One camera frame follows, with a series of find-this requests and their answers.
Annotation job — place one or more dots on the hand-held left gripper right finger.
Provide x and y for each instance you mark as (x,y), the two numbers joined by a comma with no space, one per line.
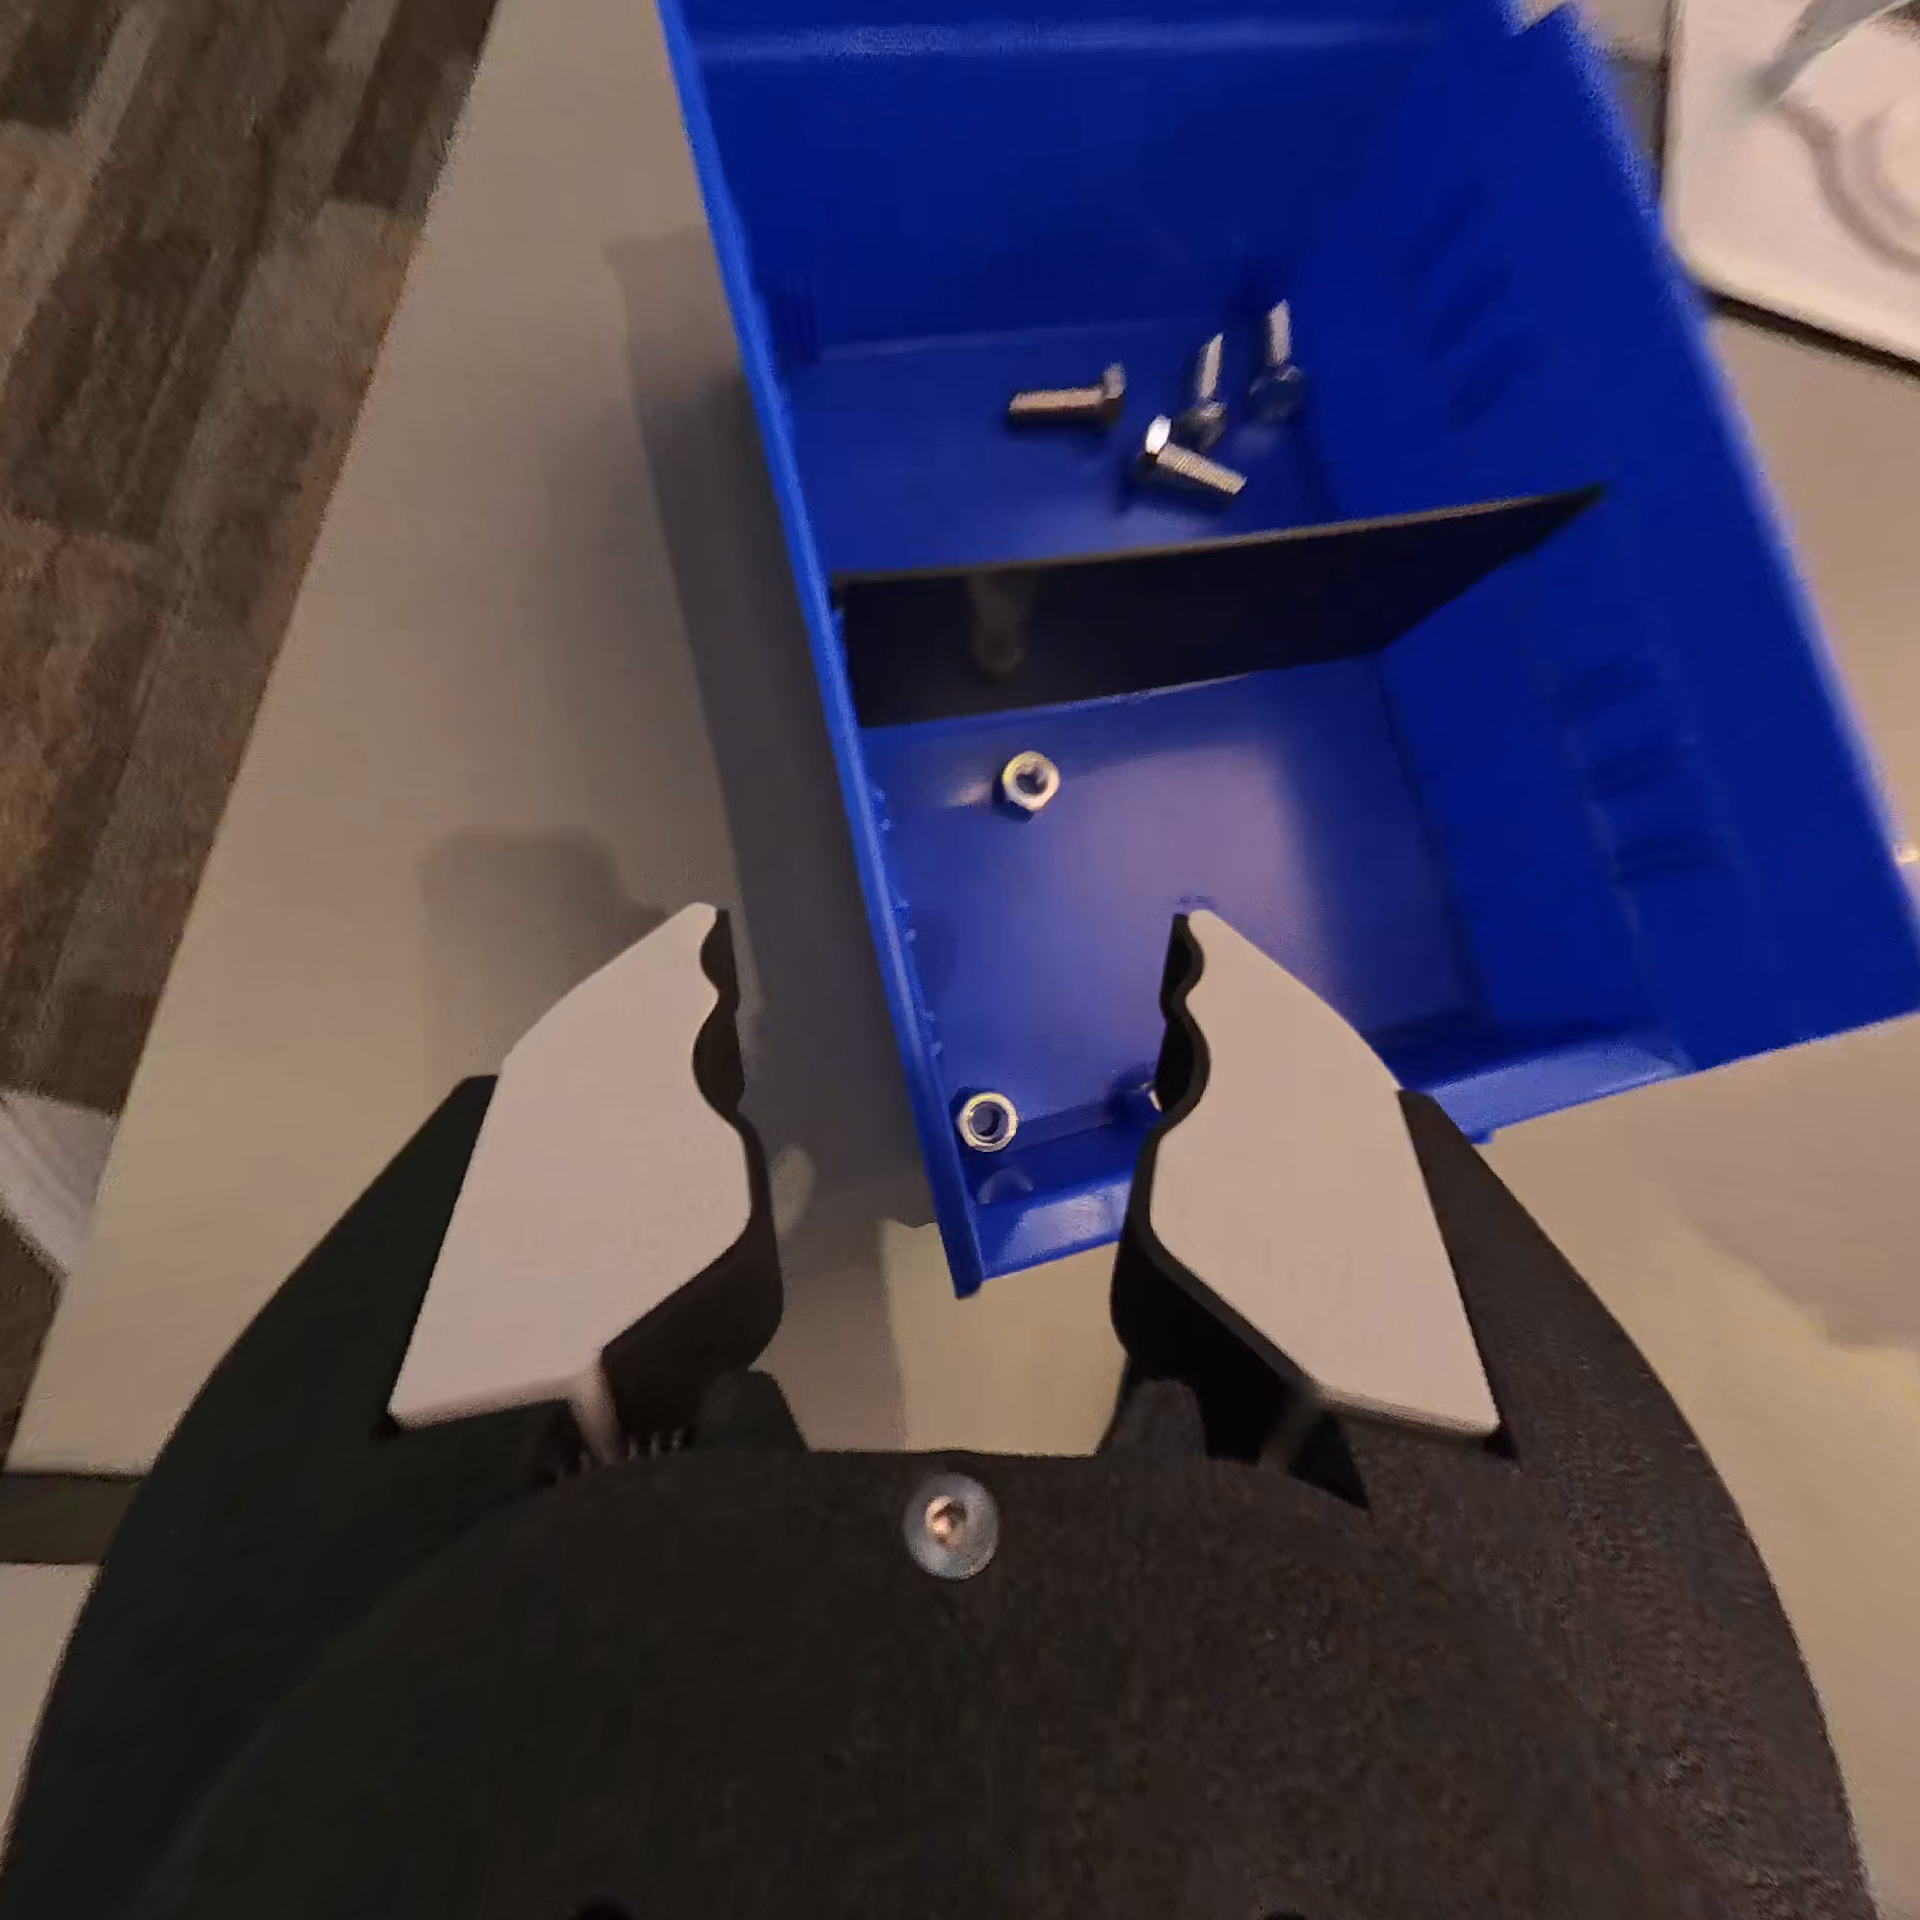
(1289,1231)

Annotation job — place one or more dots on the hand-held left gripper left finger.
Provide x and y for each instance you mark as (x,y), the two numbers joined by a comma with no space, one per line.
(599,1201)

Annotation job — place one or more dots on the blue divided parts bin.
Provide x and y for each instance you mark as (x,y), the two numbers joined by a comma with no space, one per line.
(1530,675)

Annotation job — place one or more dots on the black bin divider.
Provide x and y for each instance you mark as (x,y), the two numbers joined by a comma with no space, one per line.
(1141,623)

